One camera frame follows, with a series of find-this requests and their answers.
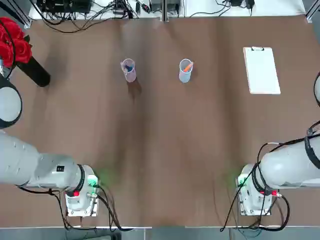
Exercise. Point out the black electronics box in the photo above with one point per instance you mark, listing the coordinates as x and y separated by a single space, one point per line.
66 5

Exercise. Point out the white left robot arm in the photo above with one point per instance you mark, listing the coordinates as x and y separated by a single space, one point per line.
22 160

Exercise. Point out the white clipboard with black clip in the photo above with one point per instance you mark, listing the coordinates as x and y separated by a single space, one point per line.
261 71

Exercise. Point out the blue translucent plastic cup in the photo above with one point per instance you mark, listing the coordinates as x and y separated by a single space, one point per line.
184 77

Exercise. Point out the black cylindrical vase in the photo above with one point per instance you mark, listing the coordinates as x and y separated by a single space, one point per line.
35 72

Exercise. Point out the red rose bouquet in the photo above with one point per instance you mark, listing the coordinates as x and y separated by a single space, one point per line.
15 45

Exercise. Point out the aluminium frame profile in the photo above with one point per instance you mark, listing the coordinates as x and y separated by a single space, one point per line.
312 13
26 20

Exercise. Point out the orange pencil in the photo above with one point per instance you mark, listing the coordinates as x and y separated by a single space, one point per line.
187 67

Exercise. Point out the aluminium post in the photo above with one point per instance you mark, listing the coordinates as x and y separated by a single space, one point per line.
164 11

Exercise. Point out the pink translucent plastic cup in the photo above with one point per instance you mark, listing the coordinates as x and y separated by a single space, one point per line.
131 76

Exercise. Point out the black power adapter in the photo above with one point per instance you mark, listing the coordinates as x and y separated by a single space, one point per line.
250 3
235 3

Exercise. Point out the blue pen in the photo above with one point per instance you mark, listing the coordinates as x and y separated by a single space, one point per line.
129 67

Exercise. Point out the grey electronics box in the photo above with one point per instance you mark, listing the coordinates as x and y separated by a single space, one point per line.
165 5

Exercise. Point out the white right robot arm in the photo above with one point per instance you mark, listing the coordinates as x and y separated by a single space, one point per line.
287 165

